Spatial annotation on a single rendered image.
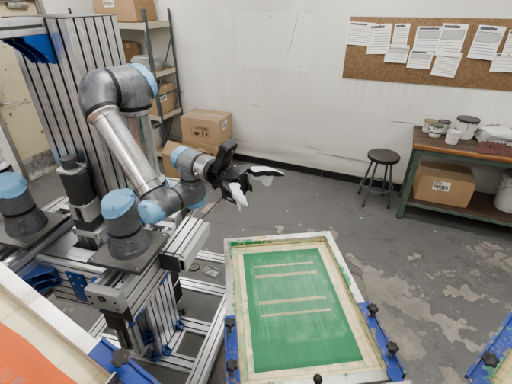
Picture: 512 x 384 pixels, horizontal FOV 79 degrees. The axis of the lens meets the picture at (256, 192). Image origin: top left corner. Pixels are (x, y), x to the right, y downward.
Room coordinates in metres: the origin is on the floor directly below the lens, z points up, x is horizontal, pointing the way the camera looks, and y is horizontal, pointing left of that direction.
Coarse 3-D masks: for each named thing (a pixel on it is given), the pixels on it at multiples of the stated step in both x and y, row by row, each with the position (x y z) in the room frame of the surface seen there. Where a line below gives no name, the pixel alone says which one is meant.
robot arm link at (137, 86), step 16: (128, 64) 1.02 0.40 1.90; (128, 80) 0.96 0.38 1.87; (144, 80) 1.00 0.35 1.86; (128, 96) 0.95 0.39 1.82; (144, 96) 0.99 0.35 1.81; (128, 112) 0.96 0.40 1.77; (144, 112) 0.99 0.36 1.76; (128, 128) 0.98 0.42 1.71; (144, 128) 0.99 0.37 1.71; (144, 144) 0.98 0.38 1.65; (160, 176) 1.02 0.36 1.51
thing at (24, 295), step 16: (0, 272) 0.58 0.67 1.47; (0, 288) 0.56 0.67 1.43; (16, 288) 0.55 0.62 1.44; (32, 288) 0.56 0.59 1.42; (32, 304) 0.53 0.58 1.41; (48, 304) 0.54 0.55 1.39; (48, 320) 0.50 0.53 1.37; (64, 320) 0.51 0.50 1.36; (64, 336) 0.48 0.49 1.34; (80, 336) 0.49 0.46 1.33; (80, 352) 0.46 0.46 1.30
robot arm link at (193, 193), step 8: (184, 184) 0.81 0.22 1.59; (192, 184) 0.81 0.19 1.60; (200, 184) 0.82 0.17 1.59; (184, 192) 0.79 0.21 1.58; (192, 192) 0.80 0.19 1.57; (200, 192) 0.82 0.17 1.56; (184, 200) 0.77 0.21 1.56; (192, 200) 0.80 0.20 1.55; (200, 200) 0.82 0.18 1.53; (192, 208) 0.81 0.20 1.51
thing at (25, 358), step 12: (0, 324) 0.48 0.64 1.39; (0, 336) 0.46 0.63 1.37; (12, 336) 0.46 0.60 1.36; (0, 348) 0.43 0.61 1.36; (12, 348) 0.44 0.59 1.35; (24, 348) 0.45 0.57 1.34; (36, 348) 0.45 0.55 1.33; (12, 360) 0.42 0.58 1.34; (24, 360) 0.42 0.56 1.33; (36, 360) 0.43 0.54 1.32; (48, 360) 0.43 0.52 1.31; (24, 372) 0.40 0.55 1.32; (36, 372) 0.41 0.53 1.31; (48, 372) 0.41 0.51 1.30; (60, 372) 0.42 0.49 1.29
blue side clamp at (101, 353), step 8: (96, 344) 0.47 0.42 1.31; (104, 344) 0.48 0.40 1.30; (112, 344) 0.48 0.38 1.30; (96, 352) 0.46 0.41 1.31; (104, 352) 0.46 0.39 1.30; (112, 352) 0.47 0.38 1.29; (96, 360) 0.44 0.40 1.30; (104, 360) 0.44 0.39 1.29; (104, 368) 0.43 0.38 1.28; (112, 368) 0.43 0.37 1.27; (120, 368) 0.44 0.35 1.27; (128, 368) 0.44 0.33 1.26; (136, 368) 0.44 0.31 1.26; (120, 376) 0.42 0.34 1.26; (128, 376) 0.42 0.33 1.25; (136, 376) 0.43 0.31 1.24; (144, 376) 0.43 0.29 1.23; (152, 376) 0.43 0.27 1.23
